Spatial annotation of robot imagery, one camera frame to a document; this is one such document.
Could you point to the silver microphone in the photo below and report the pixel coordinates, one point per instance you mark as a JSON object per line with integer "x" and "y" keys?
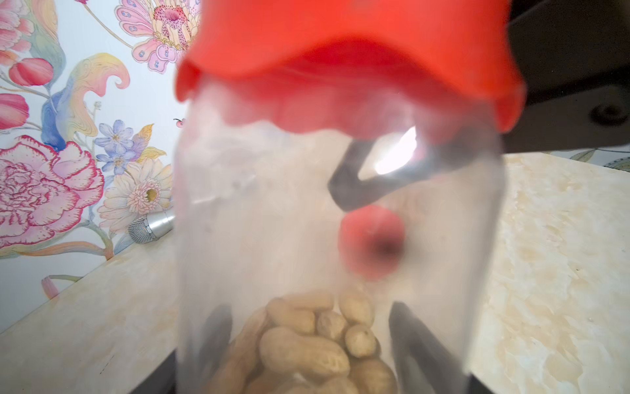
{"x": 152, "y": 226}

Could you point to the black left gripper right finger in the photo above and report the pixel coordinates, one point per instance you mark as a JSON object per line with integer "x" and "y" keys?
{"x": 476, "y": 386}

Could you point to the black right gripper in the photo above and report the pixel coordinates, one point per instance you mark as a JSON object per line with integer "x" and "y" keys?
{"x": 574, "y": 58}

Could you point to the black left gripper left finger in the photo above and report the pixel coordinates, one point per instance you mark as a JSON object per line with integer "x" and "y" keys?
{"x": 163, "y": 380}

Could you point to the peanut jar red lid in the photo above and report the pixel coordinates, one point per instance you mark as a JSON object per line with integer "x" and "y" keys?
{"x": 301, "y": 112}
{"x": 371, "y": 242}

